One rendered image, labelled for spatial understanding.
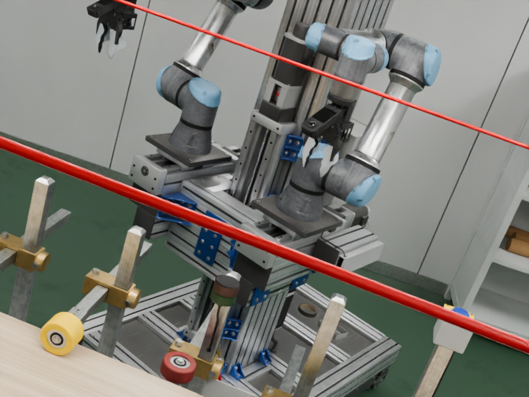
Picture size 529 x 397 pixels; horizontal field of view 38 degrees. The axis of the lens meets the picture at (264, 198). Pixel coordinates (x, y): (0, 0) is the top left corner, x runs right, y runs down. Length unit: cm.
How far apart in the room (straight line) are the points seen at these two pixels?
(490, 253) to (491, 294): 61
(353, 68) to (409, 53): 47
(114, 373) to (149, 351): 129
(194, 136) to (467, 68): 214
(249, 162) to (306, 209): 33
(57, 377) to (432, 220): 326
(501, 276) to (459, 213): 47
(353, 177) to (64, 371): 104
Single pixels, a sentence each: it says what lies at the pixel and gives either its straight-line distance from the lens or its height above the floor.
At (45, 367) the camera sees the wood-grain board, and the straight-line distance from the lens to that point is 171.
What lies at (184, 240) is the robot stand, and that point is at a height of 74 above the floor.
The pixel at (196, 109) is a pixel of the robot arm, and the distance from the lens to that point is 259.
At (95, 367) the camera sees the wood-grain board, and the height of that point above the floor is 90.
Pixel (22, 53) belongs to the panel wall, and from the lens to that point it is 479.
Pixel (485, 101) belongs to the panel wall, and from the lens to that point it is 443.
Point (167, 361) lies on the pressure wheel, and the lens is 179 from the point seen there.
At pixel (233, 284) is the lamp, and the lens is 174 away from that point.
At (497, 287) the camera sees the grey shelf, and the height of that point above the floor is 17.
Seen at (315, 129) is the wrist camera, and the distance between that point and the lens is 187.
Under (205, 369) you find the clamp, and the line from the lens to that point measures 190.
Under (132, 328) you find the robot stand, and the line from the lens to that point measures 311.
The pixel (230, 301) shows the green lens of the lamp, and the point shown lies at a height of 108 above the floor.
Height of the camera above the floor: 195
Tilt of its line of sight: 22 degrees down
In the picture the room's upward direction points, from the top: 18 degrees clockwise
